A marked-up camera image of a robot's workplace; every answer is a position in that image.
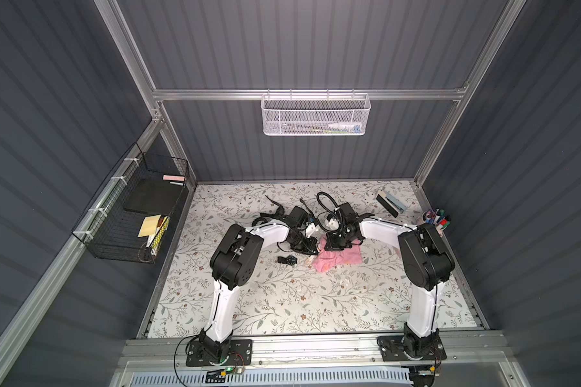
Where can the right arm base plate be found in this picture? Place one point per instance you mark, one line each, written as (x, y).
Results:
(409, 348)

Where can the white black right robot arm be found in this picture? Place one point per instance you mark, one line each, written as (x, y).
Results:
(426, 262)

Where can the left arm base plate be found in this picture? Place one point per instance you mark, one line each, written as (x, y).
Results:
(230, 353)

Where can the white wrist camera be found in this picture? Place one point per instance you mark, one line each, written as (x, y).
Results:
(312, 228)
(331, 225)

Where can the black notebook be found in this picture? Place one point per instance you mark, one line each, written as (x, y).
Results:
(153, 197)

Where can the black strap wristwatch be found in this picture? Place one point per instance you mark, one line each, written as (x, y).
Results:
(307, 208)

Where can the coloured markers bunch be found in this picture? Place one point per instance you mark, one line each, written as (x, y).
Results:
(438, 217)

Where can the yellow sticky note pad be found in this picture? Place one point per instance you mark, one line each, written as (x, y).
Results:
(149, 226)

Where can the black wire basket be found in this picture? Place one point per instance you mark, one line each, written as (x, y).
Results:
(129, 219)

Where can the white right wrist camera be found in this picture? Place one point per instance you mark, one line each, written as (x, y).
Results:
(331, 225)

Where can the pink cloth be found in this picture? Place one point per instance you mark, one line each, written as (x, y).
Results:
(327, 260)

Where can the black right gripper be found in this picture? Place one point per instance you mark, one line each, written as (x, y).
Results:
(339, 241)

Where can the white wire basket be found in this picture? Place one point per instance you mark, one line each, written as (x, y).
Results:
(315, 114)

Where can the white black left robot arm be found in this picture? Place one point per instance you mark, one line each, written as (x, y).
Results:
(234, 261)

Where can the green dial watch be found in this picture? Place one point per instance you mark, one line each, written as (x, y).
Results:
(287, 260)

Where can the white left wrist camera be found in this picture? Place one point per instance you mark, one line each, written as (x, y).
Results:
(312, 228)

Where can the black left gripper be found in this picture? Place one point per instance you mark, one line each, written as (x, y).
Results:
(305, 243)

